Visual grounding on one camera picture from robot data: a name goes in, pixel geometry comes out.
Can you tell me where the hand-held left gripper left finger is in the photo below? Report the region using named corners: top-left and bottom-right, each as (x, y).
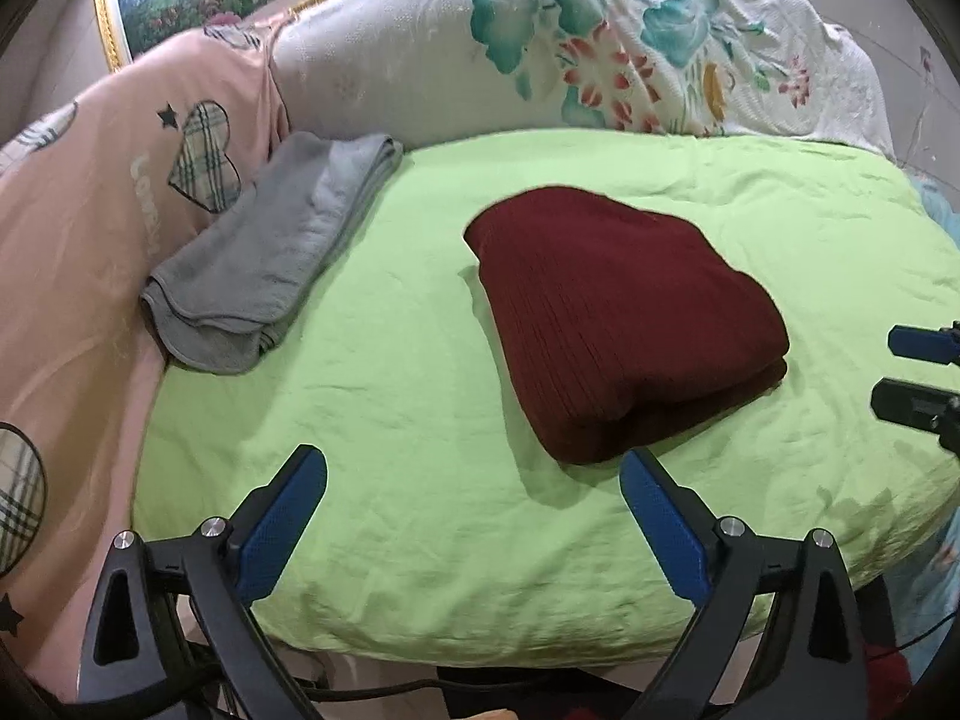
top-left (75, 444), bottom-right (329, 720)

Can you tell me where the pink heart print duvet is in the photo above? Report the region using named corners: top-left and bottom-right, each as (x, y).
top-left (0, 11), bottom-right (293, 706)

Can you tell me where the white floral pillow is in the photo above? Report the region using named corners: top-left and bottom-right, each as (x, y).
top-left (270, 0), bottom-right (897, 160)

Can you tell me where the grey folded cloth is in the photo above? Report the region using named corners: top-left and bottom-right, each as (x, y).
top-left (139, 131), bottom-right (406, 376)

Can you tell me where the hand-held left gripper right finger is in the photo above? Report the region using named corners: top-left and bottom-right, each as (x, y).
top-left (619, 447), bottom-right (871, 720)

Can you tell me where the maroon knit sweater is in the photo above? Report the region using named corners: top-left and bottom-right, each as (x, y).
top-left (463, 185), bottom-right (791, 466)

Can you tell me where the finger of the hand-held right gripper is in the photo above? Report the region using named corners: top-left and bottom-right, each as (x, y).
top-left (870, 378), bottom-right (960, 457)
top-left (888, 321), bottom-right (960, 368)

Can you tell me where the green bed sheet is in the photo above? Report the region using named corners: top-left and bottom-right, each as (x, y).
top-left (131, 129), bottom-right (960, 672)

